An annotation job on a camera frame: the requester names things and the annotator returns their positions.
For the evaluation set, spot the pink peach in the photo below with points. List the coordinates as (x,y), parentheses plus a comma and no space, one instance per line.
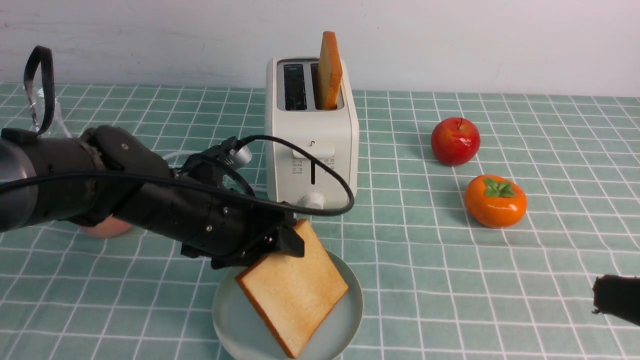
(109,228)

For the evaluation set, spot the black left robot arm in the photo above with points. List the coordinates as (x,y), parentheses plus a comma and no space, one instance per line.
(106,172)

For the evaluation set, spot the red apple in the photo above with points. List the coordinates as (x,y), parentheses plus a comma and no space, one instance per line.
(455,141)

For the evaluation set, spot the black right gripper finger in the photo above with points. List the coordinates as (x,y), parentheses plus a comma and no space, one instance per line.
(618,296)

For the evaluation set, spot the white two-slot toaster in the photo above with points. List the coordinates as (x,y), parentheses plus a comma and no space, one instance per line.
(331,136)

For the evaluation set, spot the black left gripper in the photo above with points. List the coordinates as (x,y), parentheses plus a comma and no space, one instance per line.
(231,229)

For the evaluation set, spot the toast slice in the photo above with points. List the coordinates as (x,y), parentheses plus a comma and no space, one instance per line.
(329,72)
(294,295)

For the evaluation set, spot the orange persimmon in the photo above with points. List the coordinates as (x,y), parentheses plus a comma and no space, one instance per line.
(495,202)

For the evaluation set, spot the pale green round plate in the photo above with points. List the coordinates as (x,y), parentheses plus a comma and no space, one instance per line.
(245,336)

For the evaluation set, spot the green checkered tablecloth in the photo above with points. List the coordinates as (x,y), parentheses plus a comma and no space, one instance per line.
(437,284)

